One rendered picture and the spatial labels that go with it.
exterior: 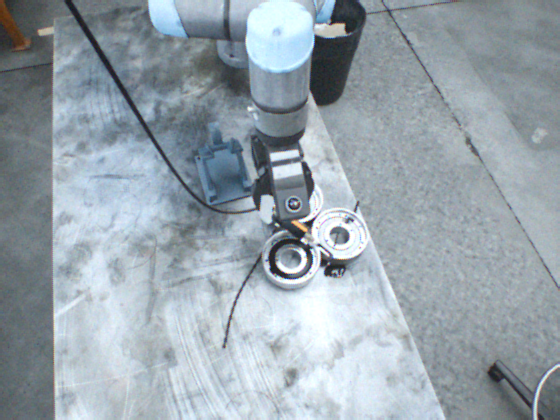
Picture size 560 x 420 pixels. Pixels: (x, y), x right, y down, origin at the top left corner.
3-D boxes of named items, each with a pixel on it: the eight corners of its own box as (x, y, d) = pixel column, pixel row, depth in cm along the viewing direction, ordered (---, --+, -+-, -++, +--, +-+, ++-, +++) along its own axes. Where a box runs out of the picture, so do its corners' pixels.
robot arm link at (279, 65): (318, -5, 48) (313, 35, 43) (312, 76, 57) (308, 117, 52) (251, -8, 49) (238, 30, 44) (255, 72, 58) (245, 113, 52)
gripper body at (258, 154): (294, 153, 71) (296, 95, 62) (309, 191, 66) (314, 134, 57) (250, 161, 70) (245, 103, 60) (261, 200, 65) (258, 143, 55)
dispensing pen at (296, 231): (334, 266, 76) (263, 215, 70) (325, 258, 80) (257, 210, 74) (341, 256, 76) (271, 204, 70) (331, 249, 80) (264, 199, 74)
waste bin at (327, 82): (359, 105, 208) (379, 30, 170) (294, 117, 203) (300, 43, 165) (337, 59, 224) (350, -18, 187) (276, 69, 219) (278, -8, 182)
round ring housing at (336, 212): (346, 277, 78) (350, 269, 74) (299, 247, 81) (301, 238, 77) (373, 236, 82) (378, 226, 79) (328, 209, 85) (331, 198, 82)
